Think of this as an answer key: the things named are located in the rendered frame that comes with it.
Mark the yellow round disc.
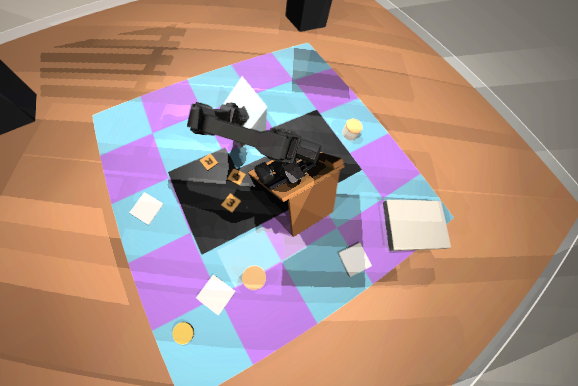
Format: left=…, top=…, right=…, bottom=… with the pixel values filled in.
left=172, top=322, right=194, bottom=345

